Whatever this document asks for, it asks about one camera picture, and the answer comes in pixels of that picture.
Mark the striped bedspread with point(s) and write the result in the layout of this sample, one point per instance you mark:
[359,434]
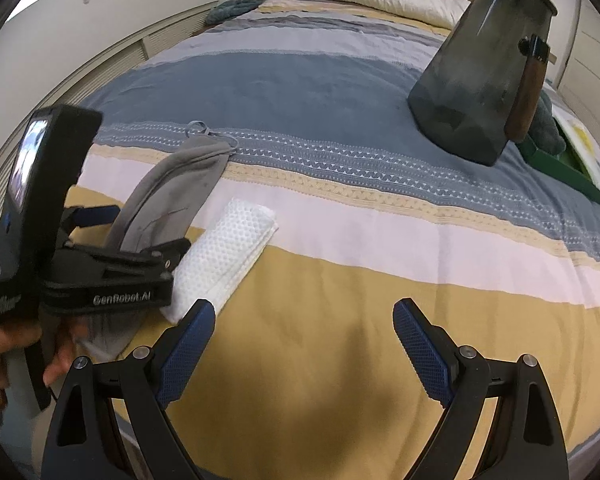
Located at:
[330,160]

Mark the teal knitted cloth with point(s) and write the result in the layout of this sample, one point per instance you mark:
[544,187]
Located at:
[230,10]

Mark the white textured towel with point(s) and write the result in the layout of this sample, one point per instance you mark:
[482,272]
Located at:
[230,240]

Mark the teal towel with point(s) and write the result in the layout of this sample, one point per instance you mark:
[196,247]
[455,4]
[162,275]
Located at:
[547,125]

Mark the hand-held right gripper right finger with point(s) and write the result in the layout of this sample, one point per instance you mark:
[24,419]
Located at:
[420,350]

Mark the white wardrobe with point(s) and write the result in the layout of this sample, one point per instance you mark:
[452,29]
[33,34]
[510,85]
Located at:
[592,60]

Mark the grey cloth with loops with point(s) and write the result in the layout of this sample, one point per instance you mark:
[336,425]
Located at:
[180,180]

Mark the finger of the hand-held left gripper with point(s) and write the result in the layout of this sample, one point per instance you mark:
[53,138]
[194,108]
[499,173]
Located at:
[95,216]
[145,262]

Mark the yellow and white towel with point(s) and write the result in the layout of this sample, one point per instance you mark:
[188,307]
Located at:
[582,145]

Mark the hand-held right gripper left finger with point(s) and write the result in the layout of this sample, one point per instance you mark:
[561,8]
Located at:
[185,355]

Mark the person's left hand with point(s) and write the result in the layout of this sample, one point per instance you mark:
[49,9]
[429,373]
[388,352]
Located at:
[0,365]

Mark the dark green tray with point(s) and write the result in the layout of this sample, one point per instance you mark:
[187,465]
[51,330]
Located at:
[565,175]

